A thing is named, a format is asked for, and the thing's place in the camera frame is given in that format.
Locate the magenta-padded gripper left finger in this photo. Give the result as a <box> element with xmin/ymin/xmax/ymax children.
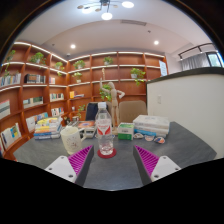
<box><xmin>44</xmin><ymin>145</ymin><xmax>95</xmax><ymax>187</ymax></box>

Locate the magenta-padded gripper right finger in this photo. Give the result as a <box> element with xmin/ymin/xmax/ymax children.
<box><xmin>133</xmin><ymin>145</ymin><xmax>182</xmax><ymax>186</ymax></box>

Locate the clear plastic water bottle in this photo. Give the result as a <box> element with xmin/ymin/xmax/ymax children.
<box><xmin>94</xmin><ymin>101</ymin><xmax>115</xmax><ymax>157</ymax></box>

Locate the cream mug with bear print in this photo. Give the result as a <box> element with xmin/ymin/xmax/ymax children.
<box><xmin>59</xmin><ymin>125</ymin><xmax>87</xmax><ymax>155</ymax></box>

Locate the colourful book stack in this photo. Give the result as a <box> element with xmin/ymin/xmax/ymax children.
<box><xmin>33</xmin><ymin>116</ymin><xmax>64</xmax><ymax>140</ymax></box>

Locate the flat round red coaster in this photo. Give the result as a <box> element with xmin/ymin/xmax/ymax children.
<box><xmin>97</xmin><ymin>148</ymin><xmax>118</xmax><ymax>160</ymax></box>

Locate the green and white box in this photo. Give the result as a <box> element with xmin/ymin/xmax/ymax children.
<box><xmin>117</xmin><ymin>122</ymin><xmax>135</xmax><ymax>141</ymax></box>

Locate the white partition with dark top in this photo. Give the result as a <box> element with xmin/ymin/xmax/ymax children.
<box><xmin>146</xmin><ymin>66</ymin><xmax>224</xmax><ymax>160</ymax></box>

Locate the dark chair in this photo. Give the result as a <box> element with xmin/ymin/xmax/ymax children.
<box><xmin>84</xmin><ymin>102</ymin><xmax>109</xmax><ymax>122</ymax></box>

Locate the beige chair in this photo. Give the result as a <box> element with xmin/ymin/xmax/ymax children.
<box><xmin>118</xmin><ymin>100</ymin><xmax>148</xmax><ymax>124</ymax></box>

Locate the wooden artist mannequin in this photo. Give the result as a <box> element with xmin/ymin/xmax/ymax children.
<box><xmin>99</xmin><ymin>68</ymin><xmax>126</xmax><ymax>130</ymax></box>

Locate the grey curtain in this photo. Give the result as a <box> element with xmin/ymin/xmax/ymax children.
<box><xmin>180</xmin><ymin>52</ymin><xmax>212</xmax><ymax>72</ymax></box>

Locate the ceiling air vent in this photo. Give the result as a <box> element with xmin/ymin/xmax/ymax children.
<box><xmin>120</xmin><ymin>19</ymin><xmax>148</xmax><ymax>27</ymax></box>

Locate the multi-globe ceiling lamp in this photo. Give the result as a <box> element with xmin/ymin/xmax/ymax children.
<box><xmin>76</xmin><ymin>0</ymin><xmax>135</xmax><ymax>21</ymax></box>

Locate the wooden wall shelf unit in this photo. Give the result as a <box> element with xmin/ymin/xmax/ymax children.
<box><xmin>0</xmin><ymin>40</ymin><xmax>169</xmax><ymax>161</ymax></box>

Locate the black track light rail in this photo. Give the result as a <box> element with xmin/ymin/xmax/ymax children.
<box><xmin>178</xmin><ymin>42</ymin><xmax>215</xmax><ymax>61</ymax></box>

